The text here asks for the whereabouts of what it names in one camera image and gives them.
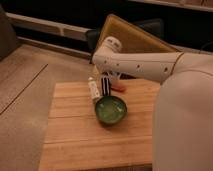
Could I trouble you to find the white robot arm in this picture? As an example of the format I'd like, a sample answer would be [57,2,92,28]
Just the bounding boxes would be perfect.
[93,37,213,171]

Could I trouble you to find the black striped ceramic cup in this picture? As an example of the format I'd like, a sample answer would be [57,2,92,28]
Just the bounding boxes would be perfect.
[101,77,111,96]

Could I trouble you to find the green ceramic bowl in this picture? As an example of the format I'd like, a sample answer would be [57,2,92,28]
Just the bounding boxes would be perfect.
[95,96,127,125]

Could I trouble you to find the orange carrot toy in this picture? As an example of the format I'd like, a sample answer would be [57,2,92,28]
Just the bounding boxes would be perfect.
[111,85,126,92]

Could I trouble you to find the yellow board panel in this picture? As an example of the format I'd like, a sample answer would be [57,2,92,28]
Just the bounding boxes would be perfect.
[93,13,180,75]

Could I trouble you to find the wooden table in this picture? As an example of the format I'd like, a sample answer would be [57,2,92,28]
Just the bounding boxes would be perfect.
[39,79,160,171]

